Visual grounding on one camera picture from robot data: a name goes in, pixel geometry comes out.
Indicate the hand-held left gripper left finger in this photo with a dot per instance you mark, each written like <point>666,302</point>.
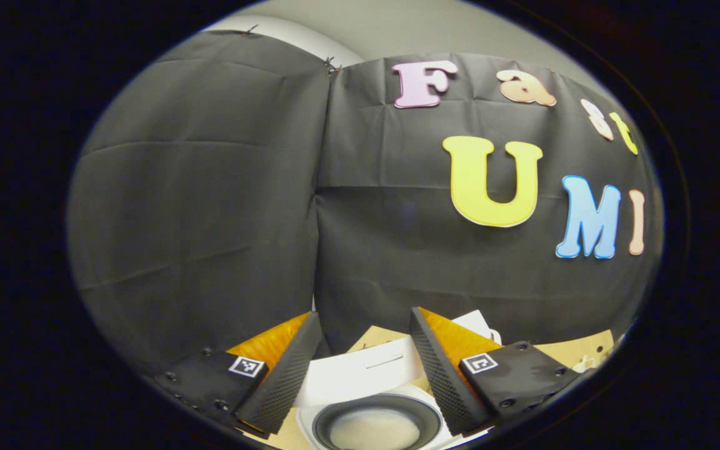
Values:
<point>285,381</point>

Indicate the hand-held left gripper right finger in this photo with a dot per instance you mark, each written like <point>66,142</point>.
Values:
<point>444,381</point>

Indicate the white rice cooker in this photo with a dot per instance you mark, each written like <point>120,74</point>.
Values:
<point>360,375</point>

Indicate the white rice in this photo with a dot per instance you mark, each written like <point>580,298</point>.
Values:
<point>372,431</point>

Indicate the black backdrop cloth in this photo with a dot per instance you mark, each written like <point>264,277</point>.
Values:
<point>210,206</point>

